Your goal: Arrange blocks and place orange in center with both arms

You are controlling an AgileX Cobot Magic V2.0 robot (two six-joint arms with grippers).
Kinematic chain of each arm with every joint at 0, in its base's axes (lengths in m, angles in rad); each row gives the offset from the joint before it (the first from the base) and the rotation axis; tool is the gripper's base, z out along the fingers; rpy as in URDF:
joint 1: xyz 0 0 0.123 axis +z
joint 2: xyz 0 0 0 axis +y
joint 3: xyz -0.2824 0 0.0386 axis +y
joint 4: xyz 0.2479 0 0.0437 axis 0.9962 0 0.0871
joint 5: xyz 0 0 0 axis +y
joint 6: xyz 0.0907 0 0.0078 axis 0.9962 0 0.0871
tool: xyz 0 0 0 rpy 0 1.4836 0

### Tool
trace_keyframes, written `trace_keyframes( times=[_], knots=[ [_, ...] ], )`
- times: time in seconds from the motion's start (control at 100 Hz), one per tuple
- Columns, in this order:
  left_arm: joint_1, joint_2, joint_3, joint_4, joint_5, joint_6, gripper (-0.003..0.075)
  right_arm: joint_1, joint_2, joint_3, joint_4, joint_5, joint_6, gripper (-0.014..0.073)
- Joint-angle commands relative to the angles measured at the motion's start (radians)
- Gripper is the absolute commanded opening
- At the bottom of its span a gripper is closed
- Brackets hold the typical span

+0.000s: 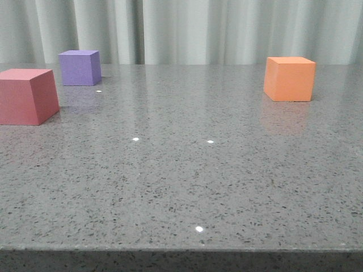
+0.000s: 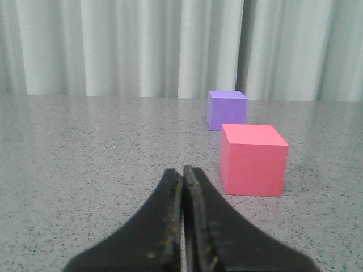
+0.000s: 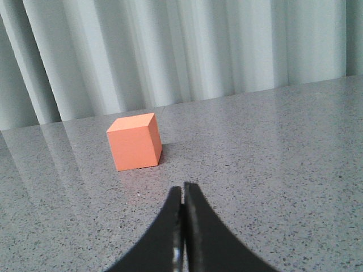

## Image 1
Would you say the orange foam cube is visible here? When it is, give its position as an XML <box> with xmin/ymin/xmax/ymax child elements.
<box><xmin>264</xmin><ymin>57</ymin><xmax>316</xmax><ymax>102</ymax></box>

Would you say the purple foam cube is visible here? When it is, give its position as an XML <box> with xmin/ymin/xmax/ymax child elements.
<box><xmin>58</xmin><ymin>50</ymin><xmax>102</xmax><ymax>86</ymax></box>

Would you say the red foam cube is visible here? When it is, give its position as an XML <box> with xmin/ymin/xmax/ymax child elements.
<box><xmin>1</xmin><ymin>69</ymin><xmax>60</xmax><ymax>125</ymax></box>

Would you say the pale green curtain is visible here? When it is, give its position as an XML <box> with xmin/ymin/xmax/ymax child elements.
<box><xmin>1</xmin><ymin>1</ymin><xmax>362</xmax><ymax>65</ymax></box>

